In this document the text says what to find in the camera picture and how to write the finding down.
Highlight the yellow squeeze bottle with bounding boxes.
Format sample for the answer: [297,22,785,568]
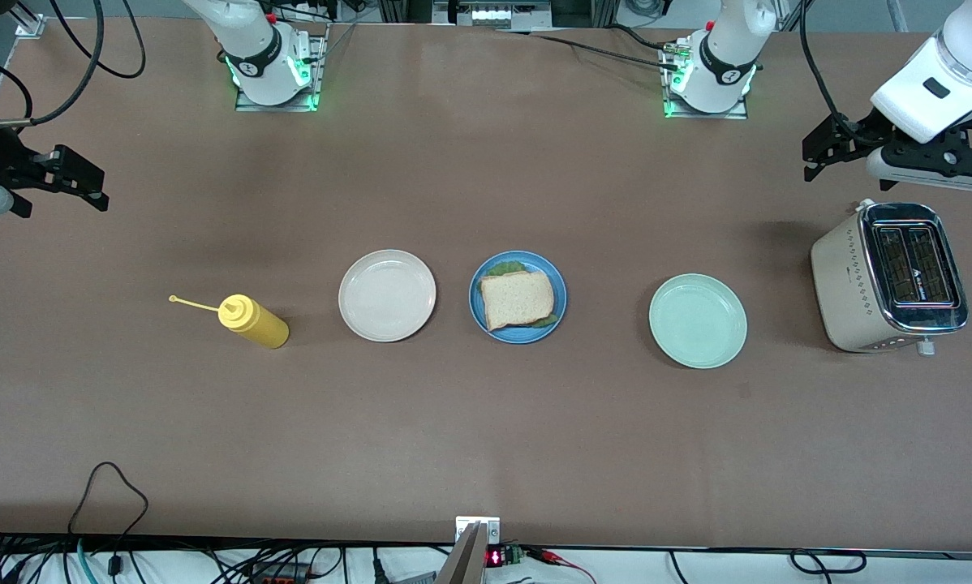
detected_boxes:
[169,294,290,350]

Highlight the green lettuce leaf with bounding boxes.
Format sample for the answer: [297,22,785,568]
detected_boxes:
[484,260,561,329]

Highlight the white bread slice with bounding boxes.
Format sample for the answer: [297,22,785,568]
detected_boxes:
[480,270,556,332]

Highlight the pale green plate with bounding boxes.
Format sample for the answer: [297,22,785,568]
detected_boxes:
[648,273,748,370]

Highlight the off-white plate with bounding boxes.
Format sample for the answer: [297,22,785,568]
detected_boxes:
[338,249,437,342]

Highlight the blue plate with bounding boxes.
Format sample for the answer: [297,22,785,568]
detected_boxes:
[469,251,568,345]

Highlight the beige chrome two-slot toaster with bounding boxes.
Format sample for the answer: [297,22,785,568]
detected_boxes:
[811,200,970,356]

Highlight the grey power strip device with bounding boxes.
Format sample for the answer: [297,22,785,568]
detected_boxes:
[433,0,552,29]

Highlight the white side table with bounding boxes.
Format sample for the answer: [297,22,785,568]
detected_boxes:
[0,535,972,584]

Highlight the red clip leads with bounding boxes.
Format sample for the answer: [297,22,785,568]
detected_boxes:
[527,547,596,583]

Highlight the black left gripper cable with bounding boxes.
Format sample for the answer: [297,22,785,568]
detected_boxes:
[799,0,876,147]

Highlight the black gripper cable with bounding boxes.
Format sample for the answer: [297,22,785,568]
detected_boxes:
[799,0,876,147]
[0,0,146,131]

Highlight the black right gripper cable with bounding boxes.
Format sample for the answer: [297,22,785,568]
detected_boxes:
[0,0,146,131]

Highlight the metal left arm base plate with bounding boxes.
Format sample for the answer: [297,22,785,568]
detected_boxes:
[662,39,751,121]

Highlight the aluminium corner post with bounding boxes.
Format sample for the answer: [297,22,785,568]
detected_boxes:
[14,0,46,37]

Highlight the black cable to arm base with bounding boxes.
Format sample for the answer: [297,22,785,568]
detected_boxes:
[502,31,682,70]

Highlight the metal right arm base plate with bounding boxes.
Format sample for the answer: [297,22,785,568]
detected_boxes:
[234,23,325,113]

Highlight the black looped cable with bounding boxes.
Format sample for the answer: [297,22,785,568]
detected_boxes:
[68,462,148,584]

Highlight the aluminium camera post with bracket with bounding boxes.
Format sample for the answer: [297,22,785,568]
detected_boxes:
[437,516,501,584]

